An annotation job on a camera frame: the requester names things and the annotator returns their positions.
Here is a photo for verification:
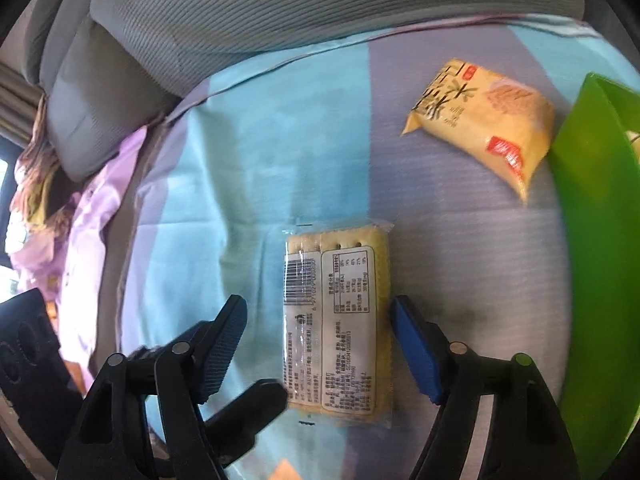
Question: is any patterned cloth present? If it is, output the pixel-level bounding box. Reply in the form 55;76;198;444
15;95;76;231

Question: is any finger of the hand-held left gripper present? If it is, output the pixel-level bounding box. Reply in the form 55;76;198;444
202;379;290;466

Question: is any yellow rice cracker packet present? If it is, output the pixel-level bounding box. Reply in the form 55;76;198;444
401;57;557;205

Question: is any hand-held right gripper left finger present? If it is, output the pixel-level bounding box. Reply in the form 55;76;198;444
55;294;249;480

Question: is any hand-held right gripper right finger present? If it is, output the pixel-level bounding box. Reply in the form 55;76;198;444
390;295;581;480

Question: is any clear cracker pack white label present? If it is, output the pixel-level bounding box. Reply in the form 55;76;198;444
281;217;393;428

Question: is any wide grey sofa back cushion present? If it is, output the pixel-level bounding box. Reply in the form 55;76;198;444
90;0;588;101

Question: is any green cardboard box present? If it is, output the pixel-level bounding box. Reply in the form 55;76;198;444
547;72;640;480

